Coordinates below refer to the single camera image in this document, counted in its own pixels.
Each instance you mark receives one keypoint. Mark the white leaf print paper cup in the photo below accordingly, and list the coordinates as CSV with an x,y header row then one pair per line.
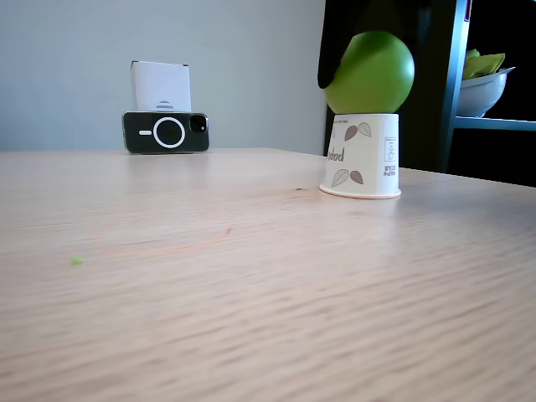
x,y
362,159

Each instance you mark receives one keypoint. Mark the dark shelf frame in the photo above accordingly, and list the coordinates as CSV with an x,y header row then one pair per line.
x,y
454,84

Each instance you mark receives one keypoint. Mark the green ball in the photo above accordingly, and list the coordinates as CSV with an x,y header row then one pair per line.
x,y
372,75

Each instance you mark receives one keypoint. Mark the green leaves in bowl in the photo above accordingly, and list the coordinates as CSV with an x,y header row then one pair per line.
x,y
483,65

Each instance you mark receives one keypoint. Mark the white cardboard box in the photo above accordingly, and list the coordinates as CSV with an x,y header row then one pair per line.
x,y
161,86

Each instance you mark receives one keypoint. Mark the white bowl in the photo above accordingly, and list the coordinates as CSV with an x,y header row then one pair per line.
x,y
481,94

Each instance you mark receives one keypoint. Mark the small green crumb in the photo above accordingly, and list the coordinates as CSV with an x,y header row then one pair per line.
x,y
76,261

